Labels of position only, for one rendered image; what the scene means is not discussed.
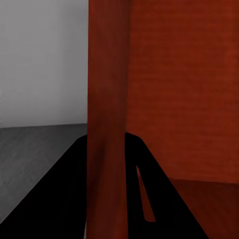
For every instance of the storage box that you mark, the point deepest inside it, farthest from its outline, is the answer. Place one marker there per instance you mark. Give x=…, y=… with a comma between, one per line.
x=166, y=71

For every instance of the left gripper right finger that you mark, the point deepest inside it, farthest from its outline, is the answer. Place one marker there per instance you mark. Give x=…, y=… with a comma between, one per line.
x=173, y=218

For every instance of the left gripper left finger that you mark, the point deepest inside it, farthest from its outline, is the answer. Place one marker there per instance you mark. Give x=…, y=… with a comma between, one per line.
x=56, y=207

